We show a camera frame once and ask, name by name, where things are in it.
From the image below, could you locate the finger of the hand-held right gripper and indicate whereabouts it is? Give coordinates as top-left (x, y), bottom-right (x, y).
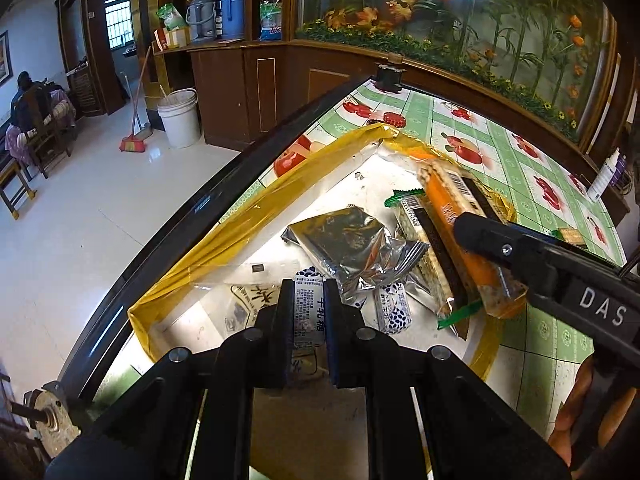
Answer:
top-left (452, 211), bottom-right (563, 286)

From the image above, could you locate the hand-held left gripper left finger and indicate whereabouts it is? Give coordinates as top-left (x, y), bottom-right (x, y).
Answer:
top-left (45, 279), bottom-right (296, 480)

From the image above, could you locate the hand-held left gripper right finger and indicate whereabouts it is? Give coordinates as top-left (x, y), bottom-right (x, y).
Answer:
top-left (322, 279), bottom-right (573, 480)

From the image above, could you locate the blue white milk candy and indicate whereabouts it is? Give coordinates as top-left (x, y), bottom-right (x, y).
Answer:
top-left (374, 282), bottom-right (413, 336)
top-left (294, 267), bottom-right (328, 351)

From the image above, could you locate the clear plastic packet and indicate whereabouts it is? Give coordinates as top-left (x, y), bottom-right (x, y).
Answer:
top-left (192, 260), bottom-right (301, 341)

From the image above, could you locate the orange cracker packet black strip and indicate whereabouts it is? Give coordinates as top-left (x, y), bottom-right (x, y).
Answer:
top-left (417, 157), bottom-right (528, 318)

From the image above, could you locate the green cracker packet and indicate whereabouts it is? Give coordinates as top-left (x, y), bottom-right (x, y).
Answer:
top-left (384, 189), bottom-right (483, 331)
top-left (552, 227), bottom-right (588, 248)

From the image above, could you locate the silver foil packet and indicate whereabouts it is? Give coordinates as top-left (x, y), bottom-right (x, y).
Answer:
top-left (340, 237), bottom-right (431, 311)
top-left (281, 205), bottom-right (386, 281)

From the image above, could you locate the yellow transparent plastic bag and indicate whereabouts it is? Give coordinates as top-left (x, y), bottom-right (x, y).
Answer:
top-left (127, 122), bottom-right (518, 381)

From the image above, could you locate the person's right hand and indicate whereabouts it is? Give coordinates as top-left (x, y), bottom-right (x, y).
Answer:
top-left (547, 355), bottom-right (640, 468)

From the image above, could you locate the green checkered fruit tablecloth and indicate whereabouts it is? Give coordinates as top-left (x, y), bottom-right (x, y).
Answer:
top-left (95, 79), bottom-right (628, 396)

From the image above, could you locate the white spray bottle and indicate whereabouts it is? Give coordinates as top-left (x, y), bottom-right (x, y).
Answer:
top-left (587, 147), bottom-right (621, 203)

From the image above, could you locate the white plastic bucket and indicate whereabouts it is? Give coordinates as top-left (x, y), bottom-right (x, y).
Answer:
top-left (157, 88), bottom-right (202, 149)

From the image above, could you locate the dark wooden cabinet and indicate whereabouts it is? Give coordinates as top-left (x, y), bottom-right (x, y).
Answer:
top-left (187, 40), bottom-right (631, 221)

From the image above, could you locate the round metal fitting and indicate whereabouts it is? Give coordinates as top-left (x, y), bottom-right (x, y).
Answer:
top-left (22, 382), bottom-right (83, 461)

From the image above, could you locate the wooden chair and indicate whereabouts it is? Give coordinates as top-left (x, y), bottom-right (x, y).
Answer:
top-left (22, 85), bottom-right (76, 178)

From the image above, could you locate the green label water bottle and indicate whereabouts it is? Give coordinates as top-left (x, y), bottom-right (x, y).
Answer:
top-left (259, 0), bottom-right (283, 42)

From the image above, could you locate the wooden stool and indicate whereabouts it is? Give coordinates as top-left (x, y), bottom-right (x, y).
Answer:
top-left (0, 157), bottom-right (38, 221)

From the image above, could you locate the yellow cardboard box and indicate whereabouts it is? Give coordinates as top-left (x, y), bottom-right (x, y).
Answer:
top-left (154, 27), bottom-right (193, 51)

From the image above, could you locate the blue thermos flask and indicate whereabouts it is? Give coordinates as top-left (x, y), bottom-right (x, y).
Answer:
top-left (218, 0), bottom-right (247, 42)

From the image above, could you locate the grey thermos flask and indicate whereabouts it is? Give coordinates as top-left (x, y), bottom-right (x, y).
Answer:
top-left (186, 0), bottom-right (218, 43)

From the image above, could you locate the green white bag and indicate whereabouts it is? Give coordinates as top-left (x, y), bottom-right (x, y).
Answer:
top-left (156, 2), bottom-right (188, 32)

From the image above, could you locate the lattice window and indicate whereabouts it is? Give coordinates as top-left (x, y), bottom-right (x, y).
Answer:
top-left (104, 0), bottom-right (133, 51)

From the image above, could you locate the orange handled broom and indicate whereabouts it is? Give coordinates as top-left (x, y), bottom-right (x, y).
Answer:
top-left (119, 44), bottom-right (153, 154)

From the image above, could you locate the framed wall picture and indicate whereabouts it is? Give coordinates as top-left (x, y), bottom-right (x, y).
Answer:
top-left (0, 30), bottom-right (13, 86)

